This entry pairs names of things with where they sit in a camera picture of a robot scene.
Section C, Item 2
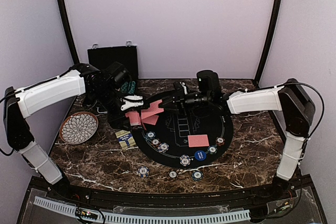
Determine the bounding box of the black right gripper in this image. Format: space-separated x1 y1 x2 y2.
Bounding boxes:
159 87 212 118

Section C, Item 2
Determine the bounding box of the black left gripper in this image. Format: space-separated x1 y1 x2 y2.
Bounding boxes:
91 86 131 130

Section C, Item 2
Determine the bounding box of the red card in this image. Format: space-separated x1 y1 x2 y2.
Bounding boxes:
187 134 209 147
141 99 164 120
142 115 159 125

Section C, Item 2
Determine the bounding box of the orange chip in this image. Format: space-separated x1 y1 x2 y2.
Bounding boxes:
151 138 161 146

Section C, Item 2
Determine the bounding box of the red chip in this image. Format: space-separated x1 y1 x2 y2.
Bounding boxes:
216 137 225 146

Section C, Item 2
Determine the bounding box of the blue white chip stack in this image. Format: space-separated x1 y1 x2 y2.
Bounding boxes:
137 166 150 178

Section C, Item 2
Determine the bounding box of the blue small blind button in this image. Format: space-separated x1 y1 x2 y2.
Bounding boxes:
194 151 207 161

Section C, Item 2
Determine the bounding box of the white blue chip bottom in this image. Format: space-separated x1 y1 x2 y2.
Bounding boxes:
180 155 191 167

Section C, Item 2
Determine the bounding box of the brown white chip stack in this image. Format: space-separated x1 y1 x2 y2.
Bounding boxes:
168 170 178 180

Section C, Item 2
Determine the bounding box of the teal blue chip stack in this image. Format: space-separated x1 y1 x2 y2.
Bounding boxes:
192 170 204 181

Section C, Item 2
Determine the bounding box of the red playing card deck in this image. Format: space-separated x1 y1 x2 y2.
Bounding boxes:
125 111 142 126

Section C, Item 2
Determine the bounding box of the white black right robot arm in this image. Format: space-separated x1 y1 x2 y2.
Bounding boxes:
159 77 316 200

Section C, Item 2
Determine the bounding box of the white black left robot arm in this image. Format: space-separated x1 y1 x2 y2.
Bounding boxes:
1 62 144 201

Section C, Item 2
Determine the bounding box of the teal chip row right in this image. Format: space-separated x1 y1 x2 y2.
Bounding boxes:
129 81 137 93

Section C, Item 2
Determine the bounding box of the teal chip row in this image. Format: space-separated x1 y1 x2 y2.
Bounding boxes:
129 81 137 93
120 82 129 92

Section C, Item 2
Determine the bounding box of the teal chip row left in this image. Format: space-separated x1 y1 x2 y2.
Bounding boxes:
120 82 129 92

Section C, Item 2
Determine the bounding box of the gold blue card box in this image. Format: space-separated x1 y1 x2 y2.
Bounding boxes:
115 130 136 149

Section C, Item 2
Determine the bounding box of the round black poker mat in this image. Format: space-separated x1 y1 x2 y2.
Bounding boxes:
132 91 233 169

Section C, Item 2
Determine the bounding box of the floral ceramic plate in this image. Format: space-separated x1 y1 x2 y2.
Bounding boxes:
59 112 99 145

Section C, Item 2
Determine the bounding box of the black poker chip case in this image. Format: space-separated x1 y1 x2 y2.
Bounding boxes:
81 40 140 114

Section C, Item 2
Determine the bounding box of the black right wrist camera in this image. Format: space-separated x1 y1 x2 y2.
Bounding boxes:
196 70 222 99

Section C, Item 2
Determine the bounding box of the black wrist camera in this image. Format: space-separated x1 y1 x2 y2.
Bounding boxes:
106 61 132 88
196 70 222 99

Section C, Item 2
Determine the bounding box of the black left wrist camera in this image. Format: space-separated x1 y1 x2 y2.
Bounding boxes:
106 61 132 88

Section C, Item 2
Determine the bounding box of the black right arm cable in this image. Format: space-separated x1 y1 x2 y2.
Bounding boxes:
244 82 325 156

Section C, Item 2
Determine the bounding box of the white cable duct strip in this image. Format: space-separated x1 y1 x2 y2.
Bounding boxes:
33 196 250 223

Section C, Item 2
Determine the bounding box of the black left frame post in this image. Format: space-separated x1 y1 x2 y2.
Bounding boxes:
57 0 81 64

